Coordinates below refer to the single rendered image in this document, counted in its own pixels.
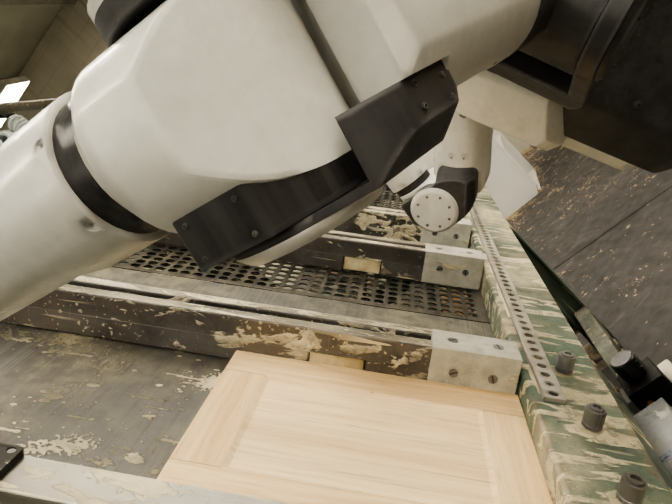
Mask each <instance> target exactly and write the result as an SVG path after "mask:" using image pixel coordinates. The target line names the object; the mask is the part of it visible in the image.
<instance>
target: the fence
mask: <svg viewBox="0 0 672 504"><path fill-rule="evenodd" d="M0 504H291V503H285V502H280V501H274V500H269V499H263V498H258V497H252V496H247V495H241V494H235V493H230V492H224V491H219V490H213V489H208V488H202V487H197V486H191V485H186V484H180V483H174V482H169V481H163V480H158V479H152V478H147V477H141V476H136V475H130V474H124V473H119V472H113V471H108V470H102V469H97V468H91V467H86V466H80V465H75V464H69V463H63V462H58V461H52V460H47V459H41V458H36V457H30V456H25V455H24V456H23V457H22V458H21V459H20V460H19V461H18V462H17V463H16V464H15V465H14V466H13V467H12V468H11V469H10V470H9V471H8V472H7V473H6V474H5V475H4V476H3V477H2V478H1V479H0Z"/></svg>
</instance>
